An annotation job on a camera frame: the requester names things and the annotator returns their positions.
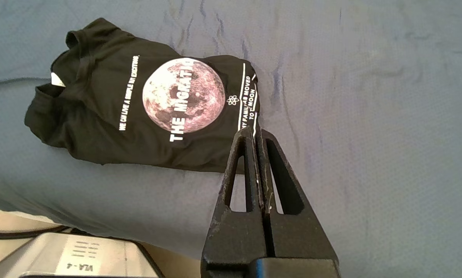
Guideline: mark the bed with blue sheet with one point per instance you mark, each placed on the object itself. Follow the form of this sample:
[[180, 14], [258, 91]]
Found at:
[[369, 116]]

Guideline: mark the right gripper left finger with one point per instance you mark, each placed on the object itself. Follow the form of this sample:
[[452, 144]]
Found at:
[[234, 239]]

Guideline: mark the black t-shirt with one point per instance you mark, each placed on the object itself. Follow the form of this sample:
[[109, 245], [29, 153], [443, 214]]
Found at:
[[99, 116]]

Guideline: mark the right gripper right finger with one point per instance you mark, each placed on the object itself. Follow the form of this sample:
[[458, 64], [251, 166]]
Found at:
[[296, 239]]

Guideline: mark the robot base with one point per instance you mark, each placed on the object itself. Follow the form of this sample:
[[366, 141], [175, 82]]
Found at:
[[80, 258]]

